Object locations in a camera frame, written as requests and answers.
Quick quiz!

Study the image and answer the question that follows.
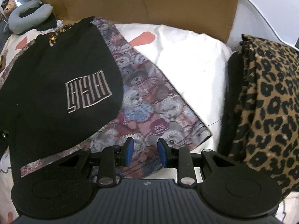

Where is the brown cardboard box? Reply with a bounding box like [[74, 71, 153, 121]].
[[41, 0, 238, 42]]

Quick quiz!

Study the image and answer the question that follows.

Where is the cream bear print quilt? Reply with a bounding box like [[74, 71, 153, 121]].
[[0, 23, 237, 224]]

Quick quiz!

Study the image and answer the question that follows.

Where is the small plush bear toy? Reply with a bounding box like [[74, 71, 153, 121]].
[[1, 0, 17, 18]]

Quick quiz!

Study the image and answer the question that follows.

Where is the black bear pattern garment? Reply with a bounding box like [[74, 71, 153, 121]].
[[1, 17, 211, 181]]

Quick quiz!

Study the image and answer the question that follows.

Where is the grey neck pillow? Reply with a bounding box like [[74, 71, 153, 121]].
[[3, 0, 53, 34]]

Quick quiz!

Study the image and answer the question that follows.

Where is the leopard print garment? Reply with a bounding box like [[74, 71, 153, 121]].
[[217, 35, 298, 197]]

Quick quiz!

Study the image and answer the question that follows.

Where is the black cloth under neck pillow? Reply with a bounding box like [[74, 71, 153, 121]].
[[19, 4, 56, 33]]

